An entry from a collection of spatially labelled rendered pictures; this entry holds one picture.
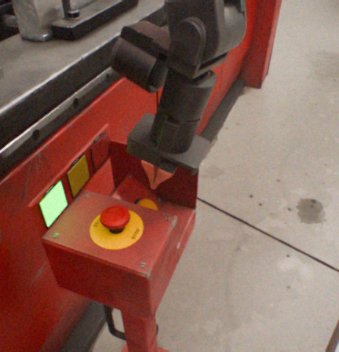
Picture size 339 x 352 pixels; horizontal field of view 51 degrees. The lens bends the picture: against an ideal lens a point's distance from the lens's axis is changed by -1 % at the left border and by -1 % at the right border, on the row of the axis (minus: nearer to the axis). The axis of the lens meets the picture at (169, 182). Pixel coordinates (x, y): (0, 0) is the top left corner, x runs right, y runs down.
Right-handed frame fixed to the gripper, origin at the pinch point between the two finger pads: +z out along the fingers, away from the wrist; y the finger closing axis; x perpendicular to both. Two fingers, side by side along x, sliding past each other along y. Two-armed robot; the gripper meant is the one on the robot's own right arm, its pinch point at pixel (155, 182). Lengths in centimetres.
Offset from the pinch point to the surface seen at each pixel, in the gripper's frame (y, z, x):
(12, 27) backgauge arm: 55, 10, -38
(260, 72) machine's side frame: -11, 67, -194
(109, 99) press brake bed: 20.8, 9.8, -26.5
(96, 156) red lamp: 10.0, 0.0, 0.3
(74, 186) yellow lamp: 9.9, 0.7, 6.8
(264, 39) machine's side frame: -4, 47, -194
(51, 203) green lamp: 10.3, -0.6, 12.0
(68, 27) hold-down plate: 31.9, -3.3, -25.9
